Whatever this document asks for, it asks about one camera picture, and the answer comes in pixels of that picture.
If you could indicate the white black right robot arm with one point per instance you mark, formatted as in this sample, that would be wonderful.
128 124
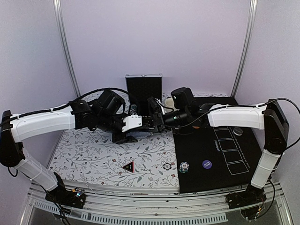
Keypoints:
268 117

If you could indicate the black poker mat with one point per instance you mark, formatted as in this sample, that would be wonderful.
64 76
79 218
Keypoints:
234 158

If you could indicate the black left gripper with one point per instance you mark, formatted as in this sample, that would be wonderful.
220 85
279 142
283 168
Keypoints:
123 138

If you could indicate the red triangular all-in marker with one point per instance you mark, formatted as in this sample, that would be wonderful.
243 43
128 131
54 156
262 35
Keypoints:
129 167

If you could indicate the white ceramic cup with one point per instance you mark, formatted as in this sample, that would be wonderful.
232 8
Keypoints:
169 103

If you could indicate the aluminium poker chip case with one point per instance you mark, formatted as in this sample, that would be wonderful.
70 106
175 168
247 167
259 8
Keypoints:
142 87

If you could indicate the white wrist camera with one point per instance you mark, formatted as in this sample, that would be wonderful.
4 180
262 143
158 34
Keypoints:
131 122
160 105

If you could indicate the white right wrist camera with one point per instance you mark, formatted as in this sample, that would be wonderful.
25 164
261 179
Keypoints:
160 105

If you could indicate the aluminium frame post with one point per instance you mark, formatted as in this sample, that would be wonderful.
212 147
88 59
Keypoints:
64 42
246 44

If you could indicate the clear dealer button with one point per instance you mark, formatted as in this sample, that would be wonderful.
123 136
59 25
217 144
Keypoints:
237 131

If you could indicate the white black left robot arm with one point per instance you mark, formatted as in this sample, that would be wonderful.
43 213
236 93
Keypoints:
100 113

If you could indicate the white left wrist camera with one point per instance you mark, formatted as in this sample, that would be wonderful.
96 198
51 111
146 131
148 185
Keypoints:
131 122

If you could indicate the right aluminium frame post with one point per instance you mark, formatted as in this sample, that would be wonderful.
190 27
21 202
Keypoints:
246 44

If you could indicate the left aluminium frame post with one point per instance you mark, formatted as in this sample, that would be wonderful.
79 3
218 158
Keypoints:
64 42

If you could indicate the purple small blind button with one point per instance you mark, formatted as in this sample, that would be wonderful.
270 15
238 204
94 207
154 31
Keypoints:
207 164

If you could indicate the floral table cloth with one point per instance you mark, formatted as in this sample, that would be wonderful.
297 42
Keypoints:
92 158

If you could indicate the blue green moved chip stack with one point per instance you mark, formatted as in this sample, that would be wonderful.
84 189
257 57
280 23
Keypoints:
184 167

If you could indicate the single blue ten chip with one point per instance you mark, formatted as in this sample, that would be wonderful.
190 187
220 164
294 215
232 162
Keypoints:
167 166

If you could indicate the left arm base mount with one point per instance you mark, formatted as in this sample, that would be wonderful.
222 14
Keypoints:
60 195

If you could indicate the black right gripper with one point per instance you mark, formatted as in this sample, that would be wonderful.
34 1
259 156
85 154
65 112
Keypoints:
158 122

